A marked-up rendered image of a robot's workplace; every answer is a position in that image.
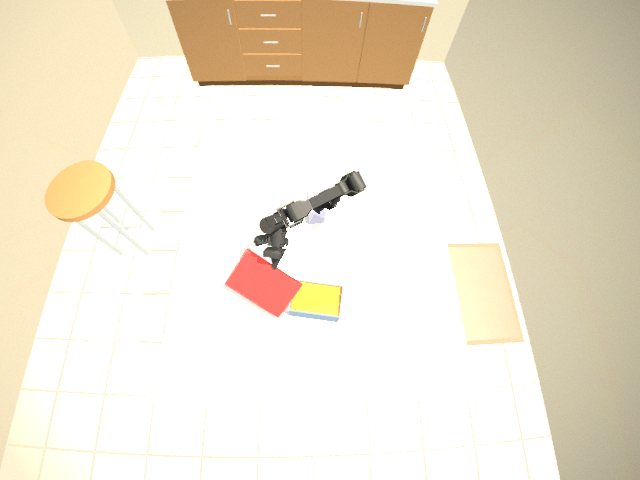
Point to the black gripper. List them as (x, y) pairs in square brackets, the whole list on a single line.
[(275, 252)]

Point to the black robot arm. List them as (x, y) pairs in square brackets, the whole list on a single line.
[(350, 184)]

